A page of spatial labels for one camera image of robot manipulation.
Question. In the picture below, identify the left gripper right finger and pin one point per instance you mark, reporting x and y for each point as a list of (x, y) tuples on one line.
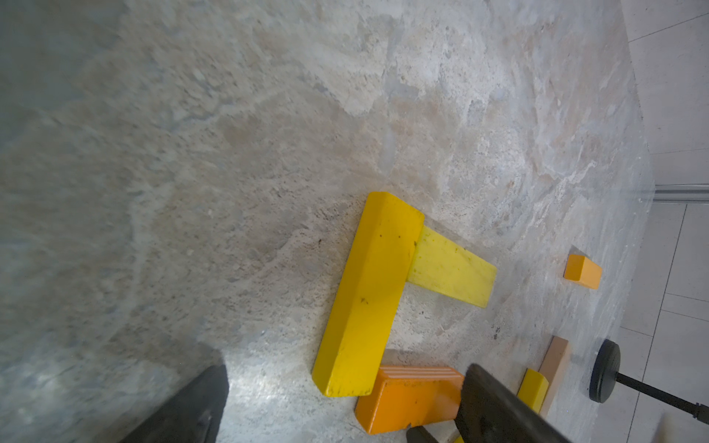
[(489, 412)]

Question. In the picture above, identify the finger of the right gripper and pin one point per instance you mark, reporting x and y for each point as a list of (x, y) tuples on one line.
[(419, 434)]

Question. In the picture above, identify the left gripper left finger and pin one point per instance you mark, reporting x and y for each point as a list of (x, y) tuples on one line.
[(194, 414)]

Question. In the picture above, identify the lime yellow block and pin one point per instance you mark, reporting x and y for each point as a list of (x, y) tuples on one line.
[(442, 266)]

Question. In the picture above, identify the tan wood block upper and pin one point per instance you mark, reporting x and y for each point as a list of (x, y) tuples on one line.
[(553, 368)]

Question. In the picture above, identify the amber orange far block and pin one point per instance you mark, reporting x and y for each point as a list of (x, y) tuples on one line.
[(581, 270)]

